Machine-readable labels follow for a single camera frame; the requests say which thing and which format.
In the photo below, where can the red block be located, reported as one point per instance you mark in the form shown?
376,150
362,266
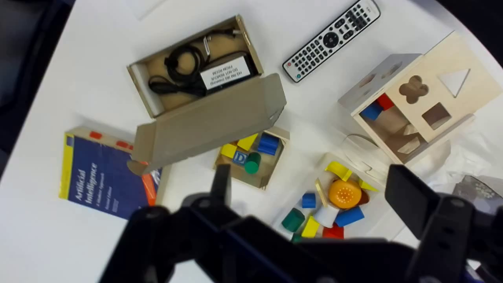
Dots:
386,101
334,233

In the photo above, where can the small brown wooden box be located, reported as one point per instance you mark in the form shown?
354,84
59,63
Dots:
261,178

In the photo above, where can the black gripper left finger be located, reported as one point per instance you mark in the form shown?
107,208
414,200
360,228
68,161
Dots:
151,236

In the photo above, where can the black adapter with white label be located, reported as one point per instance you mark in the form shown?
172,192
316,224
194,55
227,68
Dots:
225,73

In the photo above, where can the open brown cardboard box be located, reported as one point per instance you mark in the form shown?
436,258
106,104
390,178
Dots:
209,120

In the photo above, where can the white plastic bag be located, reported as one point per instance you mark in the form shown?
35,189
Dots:
481,151

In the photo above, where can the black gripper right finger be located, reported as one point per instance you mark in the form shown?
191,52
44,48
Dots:
441,230

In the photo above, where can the grey remote control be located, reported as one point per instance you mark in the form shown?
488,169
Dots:
330,40

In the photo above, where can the grey packet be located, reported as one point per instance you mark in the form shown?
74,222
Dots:
481,189

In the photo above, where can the blue artificial intelligence book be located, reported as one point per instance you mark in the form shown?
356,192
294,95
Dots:
104,178

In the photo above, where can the long yellow block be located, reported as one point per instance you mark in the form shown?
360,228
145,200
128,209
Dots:
247,142

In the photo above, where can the yellow cube block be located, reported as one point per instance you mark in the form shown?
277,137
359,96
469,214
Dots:
228,151

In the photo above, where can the small green block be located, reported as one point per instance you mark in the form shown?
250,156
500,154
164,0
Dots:
296,238

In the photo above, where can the wooden shape sorter box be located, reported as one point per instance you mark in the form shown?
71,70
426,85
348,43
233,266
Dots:
472,96

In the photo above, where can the blue printed block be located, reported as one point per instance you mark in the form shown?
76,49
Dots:
241,158

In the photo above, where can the natural wood block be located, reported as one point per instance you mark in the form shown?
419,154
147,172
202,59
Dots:
411,142

